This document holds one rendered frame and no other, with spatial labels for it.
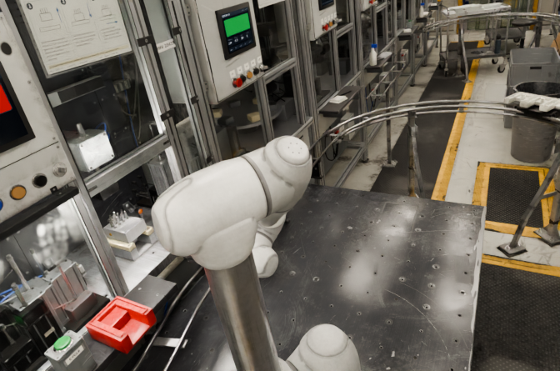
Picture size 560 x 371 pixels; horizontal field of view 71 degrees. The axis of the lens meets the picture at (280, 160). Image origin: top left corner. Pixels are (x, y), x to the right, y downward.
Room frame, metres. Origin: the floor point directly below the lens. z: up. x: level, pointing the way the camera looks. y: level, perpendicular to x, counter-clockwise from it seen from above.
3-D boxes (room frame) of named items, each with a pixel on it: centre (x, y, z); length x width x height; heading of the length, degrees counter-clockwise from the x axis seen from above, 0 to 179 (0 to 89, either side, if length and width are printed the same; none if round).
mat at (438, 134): (4.95, -2.36, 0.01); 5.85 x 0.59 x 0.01; 148
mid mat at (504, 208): (2.45, -1.72, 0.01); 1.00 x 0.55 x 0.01; 148
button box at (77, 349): (0.77, 0.65, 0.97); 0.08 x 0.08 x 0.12; 58
